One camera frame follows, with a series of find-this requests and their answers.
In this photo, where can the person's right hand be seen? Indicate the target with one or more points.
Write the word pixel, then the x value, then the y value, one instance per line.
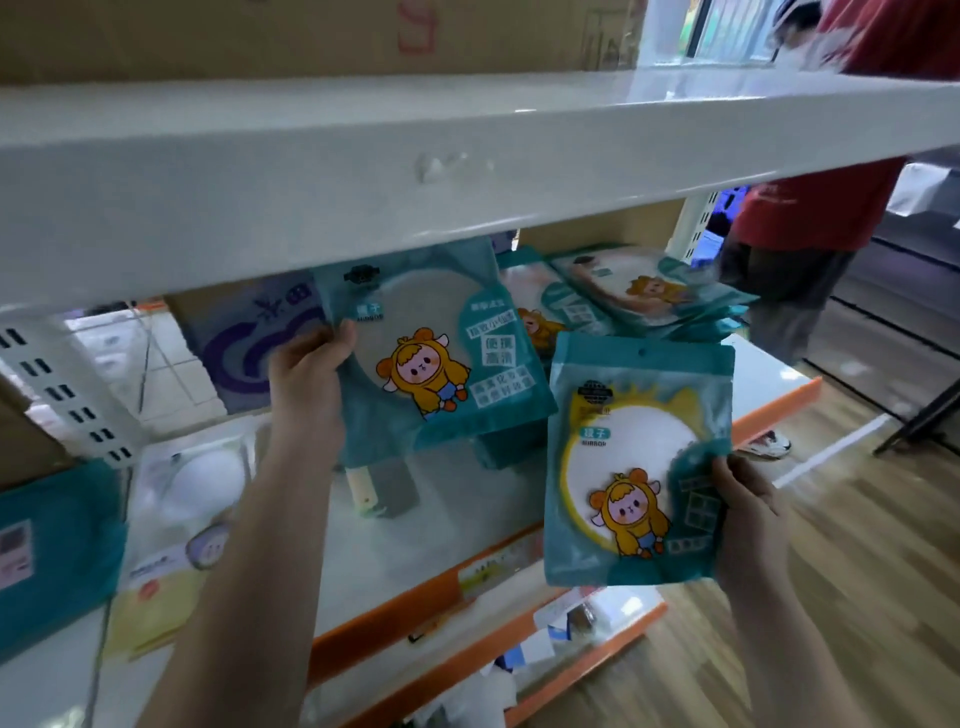
pixel 754 540

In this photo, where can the person's left hand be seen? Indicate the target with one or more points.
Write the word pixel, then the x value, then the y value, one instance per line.
pixel 307 390

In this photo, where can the beige hand mirror brown print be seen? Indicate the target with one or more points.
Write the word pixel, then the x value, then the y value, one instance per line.
pixel 367 487

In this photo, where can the teal packet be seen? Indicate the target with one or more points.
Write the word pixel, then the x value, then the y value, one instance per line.
pixel 637 442
pixel 420 300

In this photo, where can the cream packaged hand mirror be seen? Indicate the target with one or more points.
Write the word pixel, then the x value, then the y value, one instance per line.
pixel 187 480

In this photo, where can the white metal shelf orange trim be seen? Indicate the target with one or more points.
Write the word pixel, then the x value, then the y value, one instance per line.
pixel 300 172
pixel 75 375

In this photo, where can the stack of teal packets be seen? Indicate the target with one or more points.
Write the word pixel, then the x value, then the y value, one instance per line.
pixel 637 277
pixel 540 300

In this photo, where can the person's right forearm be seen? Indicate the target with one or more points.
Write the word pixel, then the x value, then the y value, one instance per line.
pixel 787 667

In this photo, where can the person's left forearm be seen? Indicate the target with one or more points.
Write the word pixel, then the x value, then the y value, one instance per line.
pixel 240 600

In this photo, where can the cardboard sheet blue lettering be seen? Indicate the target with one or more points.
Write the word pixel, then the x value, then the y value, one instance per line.
pixel 225 352

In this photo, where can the black metal rack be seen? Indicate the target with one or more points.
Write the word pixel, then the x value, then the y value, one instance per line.
pixel 919 416

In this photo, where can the white paper price tag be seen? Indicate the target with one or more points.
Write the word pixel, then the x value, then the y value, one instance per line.
pixel 555 611

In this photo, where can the yellow white price label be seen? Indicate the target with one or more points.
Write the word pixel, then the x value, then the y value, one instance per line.
pixel 495 570

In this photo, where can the pile of white paper cards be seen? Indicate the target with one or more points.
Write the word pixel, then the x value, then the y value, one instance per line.
pixel 465 705

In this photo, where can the plain brown cardboard sheet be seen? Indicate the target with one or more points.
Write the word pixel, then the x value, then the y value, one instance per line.
pixel 600 225

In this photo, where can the blue plastic stool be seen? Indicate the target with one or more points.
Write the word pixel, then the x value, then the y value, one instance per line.
pixel 731 202

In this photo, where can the brown cardboard box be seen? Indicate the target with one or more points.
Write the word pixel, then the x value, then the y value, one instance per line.
pixel 225 37

